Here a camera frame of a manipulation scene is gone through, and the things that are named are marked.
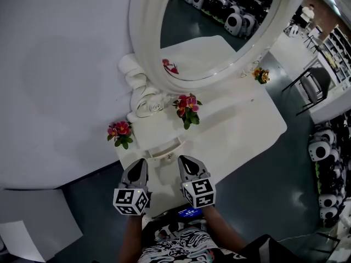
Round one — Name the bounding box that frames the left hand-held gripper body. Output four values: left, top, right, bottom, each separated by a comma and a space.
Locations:
113, 182, 153, 216

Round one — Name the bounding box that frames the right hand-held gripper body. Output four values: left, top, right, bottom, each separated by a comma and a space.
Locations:
180, 173, 217, 209

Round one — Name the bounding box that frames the white table drawer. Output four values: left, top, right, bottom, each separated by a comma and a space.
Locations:
144, 136, 185, 162

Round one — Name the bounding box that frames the white ornate dressing table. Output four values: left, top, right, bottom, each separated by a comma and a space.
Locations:
114, 0, 315, 219

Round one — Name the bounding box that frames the person's right forearm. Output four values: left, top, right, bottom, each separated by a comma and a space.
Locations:
201, 205, 247, 254

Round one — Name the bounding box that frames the person's left forearm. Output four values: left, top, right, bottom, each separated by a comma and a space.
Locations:
118, 214, 146, 263

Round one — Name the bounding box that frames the small blue screen device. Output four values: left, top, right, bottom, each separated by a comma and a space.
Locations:
177, 206, 205, 219

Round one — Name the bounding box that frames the pink potted flower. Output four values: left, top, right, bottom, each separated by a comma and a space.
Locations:
172, 93, 203, 130
106, 120, 134, 150

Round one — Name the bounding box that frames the person's patterned shirt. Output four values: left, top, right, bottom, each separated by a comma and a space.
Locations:
137, 219, 247, 263

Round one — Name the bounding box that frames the large white board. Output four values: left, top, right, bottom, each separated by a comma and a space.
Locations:
0, 187, 83, 260

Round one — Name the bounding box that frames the orange potted flower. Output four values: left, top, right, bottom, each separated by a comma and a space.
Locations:
252, 67, 271, 85

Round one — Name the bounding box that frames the white box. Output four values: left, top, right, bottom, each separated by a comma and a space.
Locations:
0, 220, 42, 263

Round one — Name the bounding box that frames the oval white framed mirror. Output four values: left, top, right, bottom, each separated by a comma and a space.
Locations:
117, 0, 315, 121

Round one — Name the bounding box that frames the white shelving rack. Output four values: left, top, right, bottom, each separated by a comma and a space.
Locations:
318, 26, 351, 85

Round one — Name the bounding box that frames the thin white cable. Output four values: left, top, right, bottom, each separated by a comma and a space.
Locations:
276, 232, 322, 243

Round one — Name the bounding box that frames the black frame grey chair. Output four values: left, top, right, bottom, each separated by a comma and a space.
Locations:
282, 67, 334, 117

